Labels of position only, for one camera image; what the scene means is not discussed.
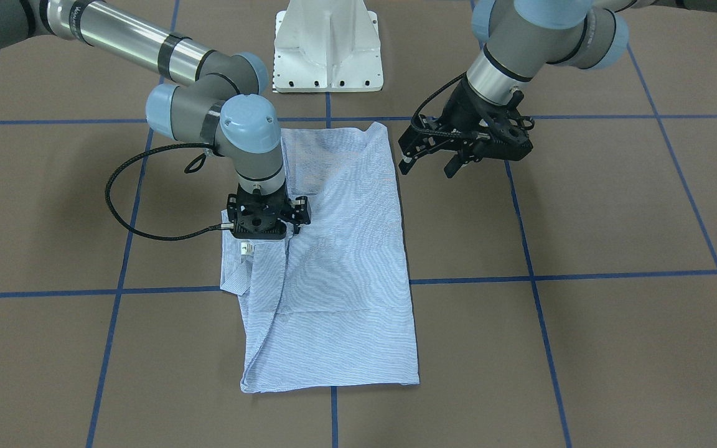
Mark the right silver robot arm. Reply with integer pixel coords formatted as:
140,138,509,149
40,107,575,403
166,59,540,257
0,1,311,241

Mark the light blue striped shirt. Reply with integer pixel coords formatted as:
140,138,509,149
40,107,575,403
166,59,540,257
221,122,420,393

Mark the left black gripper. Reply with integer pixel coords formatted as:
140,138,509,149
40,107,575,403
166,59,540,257
398,80,535,179

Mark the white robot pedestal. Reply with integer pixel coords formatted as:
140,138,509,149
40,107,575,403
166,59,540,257
273,1,384,93

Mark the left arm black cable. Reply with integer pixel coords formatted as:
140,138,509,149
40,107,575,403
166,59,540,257
411,73,468,141

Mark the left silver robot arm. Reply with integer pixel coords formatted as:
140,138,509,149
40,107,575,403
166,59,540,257
398,1,717,178

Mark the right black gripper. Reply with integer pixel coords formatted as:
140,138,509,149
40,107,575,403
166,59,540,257
227,190,311,240

